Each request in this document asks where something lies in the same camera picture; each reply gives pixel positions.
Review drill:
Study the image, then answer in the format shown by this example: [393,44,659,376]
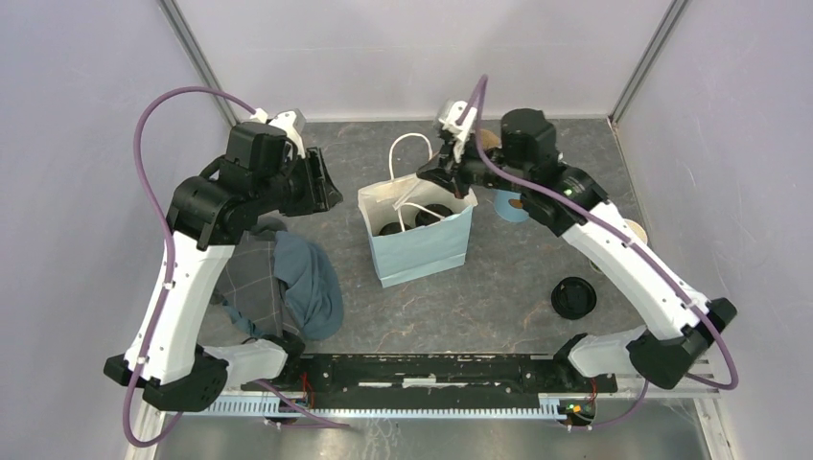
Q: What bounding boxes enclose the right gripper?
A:
[419,126,530,198]

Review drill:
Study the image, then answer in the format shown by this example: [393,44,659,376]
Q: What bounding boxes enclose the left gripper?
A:
[255,146,344,218]

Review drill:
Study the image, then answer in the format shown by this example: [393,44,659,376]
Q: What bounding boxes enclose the black plastic cup lid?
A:
[415,204,454,227]

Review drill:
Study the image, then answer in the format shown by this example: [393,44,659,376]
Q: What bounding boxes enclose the light blue paper bag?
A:
[357,132,478,288]

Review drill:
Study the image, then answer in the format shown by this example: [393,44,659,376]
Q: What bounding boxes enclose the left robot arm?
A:
[104,115,342,412]

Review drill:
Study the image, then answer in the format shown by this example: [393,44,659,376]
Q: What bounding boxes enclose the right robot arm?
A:
[417,101,737,391]

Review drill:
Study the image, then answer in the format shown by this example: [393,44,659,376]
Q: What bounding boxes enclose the brown cardboard cup carrier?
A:
[476,129,501,151]

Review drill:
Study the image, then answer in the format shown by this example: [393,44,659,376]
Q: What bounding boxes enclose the blue straw holder cup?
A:
[493,190,529,223]

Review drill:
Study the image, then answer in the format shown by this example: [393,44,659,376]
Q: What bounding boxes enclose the blue cloth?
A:
[221,230,345,342]

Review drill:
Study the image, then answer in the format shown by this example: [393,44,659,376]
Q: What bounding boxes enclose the grey checked cloth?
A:
[210,216,300,338]

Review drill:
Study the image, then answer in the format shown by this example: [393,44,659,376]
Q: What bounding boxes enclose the stack of black lids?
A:
[550,277,597,320]

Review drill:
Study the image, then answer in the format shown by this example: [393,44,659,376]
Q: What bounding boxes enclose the stack of green paper cups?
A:
[624,218,649,245]

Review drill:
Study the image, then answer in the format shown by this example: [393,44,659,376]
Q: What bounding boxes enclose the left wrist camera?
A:
[248,108,307,159]

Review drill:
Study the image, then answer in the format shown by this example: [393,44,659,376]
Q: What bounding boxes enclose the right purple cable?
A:
[456,74,740,433]

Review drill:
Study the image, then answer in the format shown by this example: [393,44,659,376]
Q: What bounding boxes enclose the purple cable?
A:
[122,85,351,449]
[456,74,740,433]

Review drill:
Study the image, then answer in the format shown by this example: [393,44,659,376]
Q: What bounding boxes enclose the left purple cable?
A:
[122,85,351,449]

